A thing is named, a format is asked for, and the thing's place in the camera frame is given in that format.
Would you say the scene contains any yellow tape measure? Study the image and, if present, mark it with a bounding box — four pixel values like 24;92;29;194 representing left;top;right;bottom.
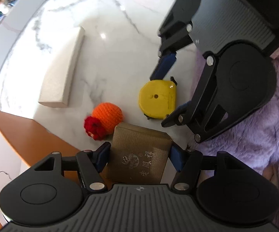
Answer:
139;77;177;120

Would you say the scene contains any orange red crochet toy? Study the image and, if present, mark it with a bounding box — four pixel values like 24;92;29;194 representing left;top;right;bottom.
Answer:
83;102;123;141

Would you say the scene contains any gold brown jewelry box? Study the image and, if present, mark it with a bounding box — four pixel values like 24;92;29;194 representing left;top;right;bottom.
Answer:
105;123;173;184

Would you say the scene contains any white rectangular box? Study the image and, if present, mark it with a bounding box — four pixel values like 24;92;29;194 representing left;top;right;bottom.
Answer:
38;26;85;108

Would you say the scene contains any person right hand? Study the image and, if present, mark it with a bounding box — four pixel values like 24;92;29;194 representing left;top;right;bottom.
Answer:
262;165;279;188

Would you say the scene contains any orange cardboard storage box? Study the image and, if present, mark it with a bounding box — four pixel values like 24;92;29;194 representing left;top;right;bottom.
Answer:
0;111;79;229

